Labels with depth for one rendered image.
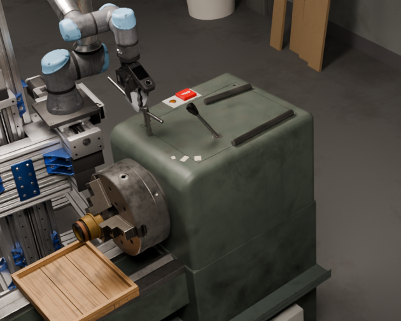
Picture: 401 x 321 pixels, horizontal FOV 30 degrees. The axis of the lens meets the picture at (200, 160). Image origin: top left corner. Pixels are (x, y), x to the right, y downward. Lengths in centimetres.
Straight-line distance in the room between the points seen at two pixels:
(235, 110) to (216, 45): 352
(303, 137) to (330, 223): 153
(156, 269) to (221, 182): 42
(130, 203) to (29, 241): 110
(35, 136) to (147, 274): 82
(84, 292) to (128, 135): 56
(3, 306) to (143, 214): 60
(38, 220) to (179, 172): 112
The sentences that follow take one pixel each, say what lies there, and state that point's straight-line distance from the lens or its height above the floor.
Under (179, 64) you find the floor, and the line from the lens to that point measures 594.
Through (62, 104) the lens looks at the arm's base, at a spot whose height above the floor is 121.
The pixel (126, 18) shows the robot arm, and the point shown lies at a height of 169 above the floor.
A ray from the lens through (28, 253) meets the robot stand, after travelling 344.
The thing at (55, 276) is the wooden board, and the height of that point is 88.
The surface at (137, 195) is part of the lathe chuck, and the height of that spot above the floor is 120.
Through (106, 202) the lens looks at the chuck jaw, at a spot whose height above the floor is 113.
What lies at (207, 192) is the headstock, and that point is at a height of 117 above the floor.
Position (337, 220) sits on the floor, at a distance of 418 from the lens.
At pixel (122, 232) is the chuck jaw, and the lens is 244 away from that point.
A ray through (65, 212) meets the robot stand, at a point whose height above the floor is 21.
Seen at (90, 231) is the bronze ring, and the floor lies 109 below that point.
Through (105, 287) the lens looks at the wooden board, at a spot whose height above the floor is 89.
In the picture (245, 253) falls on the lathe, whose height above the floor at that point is 81.
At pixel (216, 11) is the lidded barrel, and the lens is 668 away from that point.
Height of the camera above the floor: 260
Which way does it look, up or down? 33 degrees down
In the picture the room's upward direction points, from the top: 6 degrees counter-clockwise
